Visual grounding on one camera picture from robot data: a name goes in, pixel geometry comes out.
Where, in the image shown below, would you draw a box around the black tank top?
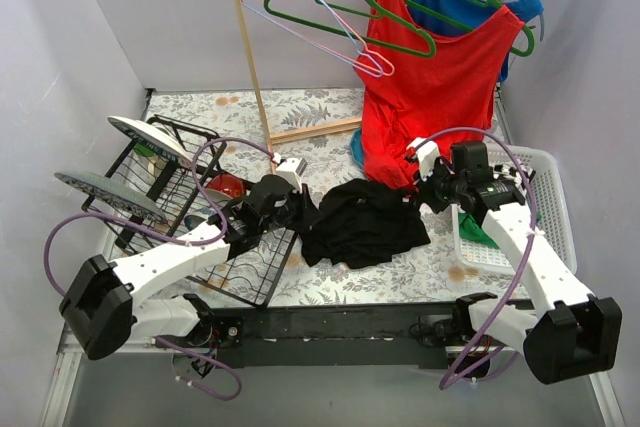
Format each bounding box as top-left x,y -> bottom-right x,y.
300,179 -> 430,269

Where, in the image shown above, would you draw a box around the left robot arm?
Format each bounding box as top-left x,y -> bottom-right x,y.
59,174 -> 319,360

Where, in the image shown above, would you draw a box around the grey patterned plate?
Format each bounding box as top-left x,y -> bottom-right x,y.
54,171 -> 167,222

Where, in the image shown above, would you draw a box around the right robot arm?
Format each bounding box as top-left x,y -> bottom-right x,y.
406,138 -> 622,384

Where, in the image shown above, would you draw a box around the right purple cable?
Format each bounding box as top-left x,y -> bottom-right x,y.
407,127 -> 540,392

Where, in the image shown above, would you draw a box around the pink wire hanger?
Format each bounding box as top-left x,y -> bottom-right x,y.
238,0 -> 396,77

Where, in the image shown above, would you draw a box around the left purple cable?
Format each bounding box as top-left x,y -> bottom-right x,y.
43,136 -> 281,402

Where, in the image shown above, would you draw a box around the green garment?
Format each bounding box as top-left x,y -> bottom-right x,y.
458,212 -> 498,248

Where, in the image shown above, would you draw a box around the red tank top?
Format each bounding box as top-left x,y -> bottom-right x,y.
361,0 -> 524,189

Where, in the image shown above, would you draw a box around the white plastic basket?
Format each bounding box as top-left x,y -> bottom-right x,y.
451,146 -> 577,275

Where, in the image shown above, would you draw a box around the white green rimmed plate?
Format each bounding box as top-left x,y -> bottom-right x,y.
107,116 -> 192,169

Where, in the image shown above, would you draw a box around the red bowl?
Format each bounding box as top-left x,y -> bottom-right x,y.
206,173 -> 246,198

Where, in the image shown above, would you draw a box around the black white striped garment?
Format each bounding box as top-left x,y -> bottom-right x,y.
493,162 -> 536,183

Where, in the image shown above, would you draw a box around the purple cable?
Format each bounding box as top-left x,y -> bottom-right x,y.
407,127 -> 540,392
43,136 -> 281,402

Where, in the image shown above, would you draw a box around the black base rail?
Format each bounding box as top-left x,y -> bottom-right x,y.
209,299 -> 531,368

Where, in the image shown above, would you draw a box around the teal dish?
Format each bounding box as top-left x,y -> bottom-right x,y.
349,129 -> 365,170

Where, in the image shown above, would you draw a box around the blue tank top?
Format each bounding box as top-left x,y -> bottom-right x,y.
408,0 -> 544,83

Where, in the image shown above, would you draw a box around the wooden clothes rack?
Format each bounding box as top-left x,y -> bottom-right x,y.
221,0 -> 529,171

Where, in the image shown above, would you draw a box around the black wire dish rack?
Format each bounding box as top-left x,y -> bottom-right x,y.
104,114 -> 296,308

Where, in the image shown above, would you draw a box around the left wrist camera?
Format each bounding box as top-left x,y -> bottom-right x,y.
275,157 -> 307,193

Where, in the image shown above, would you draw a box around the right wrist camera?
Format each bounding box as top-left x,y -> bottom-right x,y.
405,137 -> 440,180

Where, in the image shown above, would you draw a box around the blue wire hanger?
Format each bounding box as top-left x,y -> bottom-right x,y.
228,0 -> 384,78

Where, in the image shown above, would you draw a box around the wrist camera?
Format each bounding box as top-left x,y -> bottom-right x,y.
275,157 -> 307,193
405,137 -> 440,180

